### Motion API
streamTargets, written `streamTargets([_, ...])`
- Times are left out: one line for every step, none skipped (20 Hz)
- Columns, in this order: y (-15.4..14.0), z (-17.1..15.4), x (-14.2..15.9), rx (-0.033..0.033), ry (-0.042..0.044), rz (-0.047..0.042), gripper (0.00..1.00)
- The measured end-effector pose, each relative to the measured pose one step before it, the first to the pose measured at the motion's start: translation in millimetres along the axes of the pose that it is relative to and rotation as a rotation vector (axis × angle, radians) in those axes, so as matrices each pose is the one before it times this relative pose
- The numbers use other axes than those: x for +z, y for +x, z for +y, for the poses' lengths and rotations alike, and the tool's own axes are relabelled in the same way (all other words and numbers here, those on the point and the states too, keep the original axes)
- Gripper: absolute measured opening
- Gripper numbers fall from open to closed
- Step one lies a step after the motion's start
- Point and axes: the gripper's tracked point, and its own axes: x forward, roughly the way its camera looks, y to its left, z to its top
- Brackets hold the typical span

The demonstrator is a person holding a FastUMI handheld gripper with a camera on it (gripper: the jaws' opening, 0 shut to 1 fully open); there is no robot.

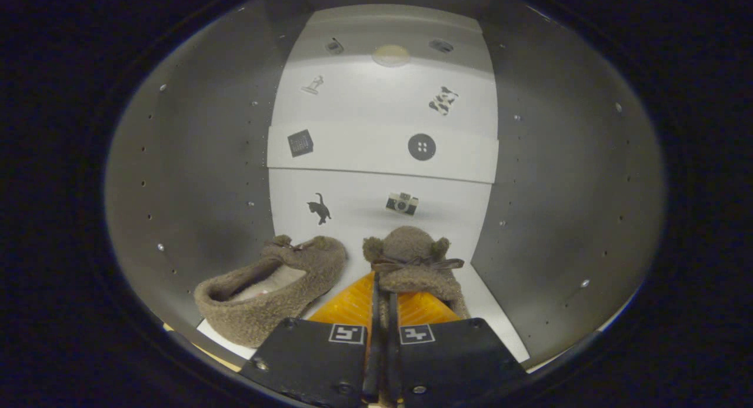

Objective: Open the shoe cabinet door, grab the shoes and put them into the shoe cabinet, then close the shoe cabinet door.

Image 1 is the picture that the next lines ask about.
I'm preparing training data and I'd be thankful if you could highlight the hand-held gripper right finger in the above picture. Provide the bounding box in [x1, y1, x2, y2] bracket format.
[385, 290, 528, 408]

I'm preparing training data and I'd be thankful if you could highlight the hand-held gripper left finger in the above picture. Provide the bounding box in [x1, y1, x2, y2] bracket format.
[238, 272, 378, 408]

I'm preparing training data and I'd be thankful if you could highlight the brown fuzzy shoe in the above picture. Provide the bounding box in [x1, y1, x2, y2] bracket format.
[362, 226, 471, 320]
[194, 235, 348, 349]

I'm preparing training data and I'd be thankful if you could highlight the grey shoe cabinet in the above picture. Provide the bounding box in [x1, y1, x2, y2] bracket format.
[105, 0, 668, 374]

